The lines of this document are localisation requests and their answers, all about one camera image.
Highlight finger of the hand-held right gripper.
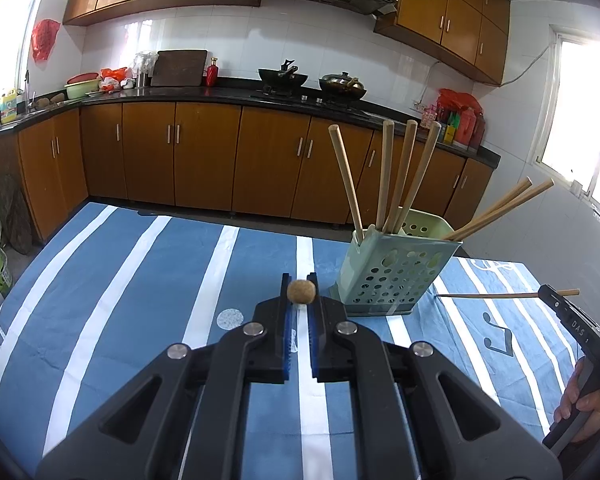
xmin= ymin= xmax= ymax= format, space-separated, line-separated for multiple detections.
xmin=536 ymin=284 xmax=600 ymax=358

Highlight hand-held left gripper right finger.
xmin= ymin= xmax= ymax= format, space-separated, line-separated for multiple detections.
xmin=306 ymin=272 xmax=563 ymax=480

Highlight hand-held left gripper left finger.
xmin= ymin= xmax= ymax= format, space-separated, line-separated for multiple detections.
xmin=35 ymin=273 xmax=297 ymax=480

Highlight wooden chopstick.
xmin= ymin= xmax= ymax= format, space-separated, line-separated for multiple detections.
xmin=375 ymin=120 xmax=395 ymax=233
xmin=397 ymin=121 xmax=442 ymax=235
xmin=442 ymin=176 xmax=533 ymax=241
xmin=435 ymin=288 xmax=581 ymax=301
xmin=328 ymin=125 xmax=365 ymax=243
xmin=287 ymin=280 xmax=315 ymax=306
xmin=386 ymin=120 xmax=419 ymax=235
xmin=450 ymin=178 xmax=555 ymax=242

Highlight green perforated utensil holder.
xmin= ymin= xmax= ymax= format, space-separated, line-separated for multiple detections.
xmin=339 ymin=208 xmax=464 ymax=317

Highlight person's right hand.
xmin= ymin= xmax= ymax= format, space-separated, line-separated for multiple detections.
xmin=553 ymin=359 xmax=600 ymax=443

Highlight blue white striped tablecloth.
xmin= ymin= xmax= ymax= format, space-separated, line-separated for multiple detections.
xmin=0 ymin=202 xmax=588 ymax=480

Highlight bright kitchen window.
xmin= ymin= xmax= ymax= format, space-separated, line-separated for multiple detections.
xmin=532 ymin=25 xmax=600 ymax=211
xmin=0 ymin=0 xmax=41 ymax=106

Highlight brown lower kitchen cabinets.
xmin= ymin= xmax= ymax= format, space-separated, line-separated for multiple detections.
xmin=0 ymin=101 xmax=496 ymax=243

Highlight condiment packets with red bag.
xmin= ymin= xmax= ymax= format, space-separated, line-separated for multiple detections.
xmin=419 ymin=89 xmax=486 ymax=150

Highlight black gas stove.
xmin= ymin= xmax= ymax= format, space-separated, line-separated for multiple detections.
xmin=250 ymin=87 xmax=371 ymax=111

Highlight wok with lid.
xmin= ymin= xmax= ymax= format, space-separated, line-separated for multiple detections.
xmin=318 ymin=71 xmax=368 ymax=101

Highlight black wok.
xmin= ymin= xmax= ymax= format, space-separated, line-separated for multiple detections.
xmin=257 ymin=59 xmax=310 ymax=88

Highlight black kitchen countertop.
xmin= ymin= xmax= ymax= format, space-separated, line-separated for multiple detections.
xmin=0 ymin=85 xmax=502 ymax=167

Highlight dark wooden cutting board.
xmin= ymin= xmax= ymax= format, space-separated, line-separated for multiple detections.
xmin=150 ymin=49 xmax=209 ymax=87

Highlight red and white bags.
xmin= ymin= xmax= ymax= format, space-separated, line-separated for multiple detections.
xmin=99 ymin=66 xmax=136 ymax=93

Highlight green basin with red lid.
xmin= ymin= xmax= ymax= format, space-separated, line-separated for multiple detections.
xmin=64 ymin=73 xmax=102 ymax=100

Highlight yellow detergent bottle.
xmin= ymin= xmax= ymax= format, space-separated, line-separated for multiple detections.
xmin=0 ymin=87 xmax=20 ymax=126

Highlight red plastic bag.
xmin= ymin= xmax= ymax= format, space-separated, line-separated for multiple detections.
xmin=31 ymin=19 xmax=61 ymax=64

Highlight white wall cable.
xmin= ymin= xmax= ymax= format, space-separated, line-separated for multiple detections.
xmin=500 ymin=42 xmax=556 ymax=86

